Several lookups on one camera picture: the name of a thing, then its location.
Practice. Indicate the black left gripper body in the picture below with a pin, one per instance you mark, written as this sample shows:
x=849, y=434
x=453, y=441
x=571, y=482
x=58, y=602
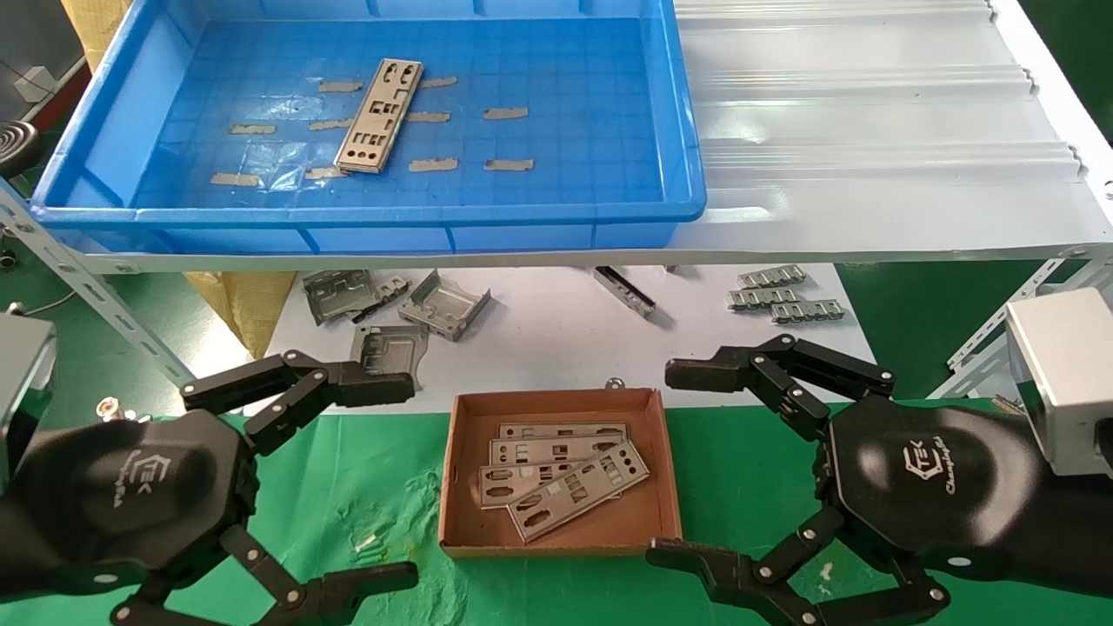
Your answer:
x=130, y=487

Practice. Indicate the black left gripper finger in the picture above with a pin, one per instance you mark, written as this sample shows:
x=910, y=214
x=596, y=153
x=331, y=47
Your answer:
x=365, y=389
x=348, y=587

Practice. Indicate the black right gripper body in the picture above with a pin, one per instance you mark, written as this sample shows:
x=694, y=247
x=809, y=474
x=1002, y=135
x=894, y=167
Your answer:
x=930, y=487

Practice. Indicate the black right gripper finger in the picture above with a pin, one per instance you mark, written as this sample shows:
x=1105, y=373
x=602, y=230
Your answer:
x=704, y=374
x=713, y=574

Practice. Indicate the silver metal io shield plate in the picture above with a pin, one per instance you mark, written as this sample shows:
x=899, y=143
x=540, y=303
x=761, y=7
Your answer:
x=374, y=130
x=578, y=502
x=522, y=449
x=500, y=487
x=556, y=428

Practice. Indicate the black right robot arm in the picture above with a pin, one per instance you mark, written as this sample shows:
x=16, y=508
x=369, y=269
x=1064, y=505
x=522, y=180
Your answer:
x=1078, y=530

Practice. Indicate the grey metal box part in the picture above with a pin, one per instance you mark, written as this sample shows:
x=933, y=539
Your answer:
x=391, y=343

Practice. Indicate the brown cardboard box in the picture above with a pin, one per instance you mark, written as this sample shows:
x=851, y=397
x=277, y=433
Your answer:
x=648, y=522

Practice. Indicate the blue plastic tray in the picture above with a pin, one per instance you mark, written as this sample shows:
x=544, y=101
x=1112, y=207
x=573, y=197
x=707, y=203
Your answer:
x=565, y=87

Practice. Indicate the small white box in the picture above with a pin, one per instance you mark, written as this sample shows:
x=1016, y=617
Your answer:
x=35, y=83

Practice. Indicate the small white tape scrap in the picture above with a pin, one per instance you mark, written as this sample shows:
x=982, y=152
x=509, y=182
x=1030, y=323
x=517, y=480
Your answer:
x=367, y=542

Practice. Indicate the green table cloth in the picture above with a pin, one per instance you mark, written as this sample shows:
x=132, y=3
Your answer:
x=365, y=469

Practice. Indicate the silver metal clip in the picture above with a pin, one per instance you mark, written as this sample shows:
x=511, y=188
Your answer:
x=109, y=406

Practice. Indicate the small toothed metal piece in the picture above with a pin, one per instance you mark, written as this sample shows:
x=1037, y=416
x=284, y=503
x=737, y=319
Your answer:
x=391, y=289

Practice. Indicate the long narrow metal strip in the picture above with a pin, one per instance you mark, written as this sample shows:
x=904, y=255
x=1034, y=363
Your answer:
x=626, y=291

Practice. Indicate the white paper sheet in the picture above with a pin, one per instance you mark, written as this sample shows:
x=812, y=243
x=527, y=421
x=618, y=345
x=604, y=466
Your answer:
x=539, y=348

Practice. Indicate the perforated metal shelf strut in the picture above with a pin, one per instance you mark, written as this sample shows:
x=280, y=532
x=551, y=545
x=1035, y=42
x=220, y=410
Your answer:
x=1000, y=326
x=87, y=287

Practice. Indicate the grey tape piece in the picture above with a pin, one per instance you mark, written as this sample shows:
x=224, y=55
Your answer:
x=252, y=129
x=330, y=124
x=323, y=173
x=433, y=164
x=505, y=113
x=235, y=179
x=439, y=82
x=509, y=164
x=430, y=116
x=341, y=86

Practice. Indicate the black coiled round object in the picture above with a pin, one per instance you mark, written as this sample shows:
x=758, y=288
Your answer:
x=17, y=143

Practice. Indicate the grey bent metal bracket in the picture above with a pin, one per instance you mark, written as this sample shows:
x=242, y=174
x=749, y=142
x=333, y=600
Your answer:
x=335, y=296

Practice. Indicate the grey open metal box bracket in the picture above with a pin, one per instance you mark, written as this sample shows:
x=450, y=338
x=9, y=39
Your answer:
x=443, y=304

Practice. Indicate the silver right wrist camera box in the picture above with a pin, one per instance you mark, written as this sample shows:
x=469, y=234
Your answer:
x=1061, y=382

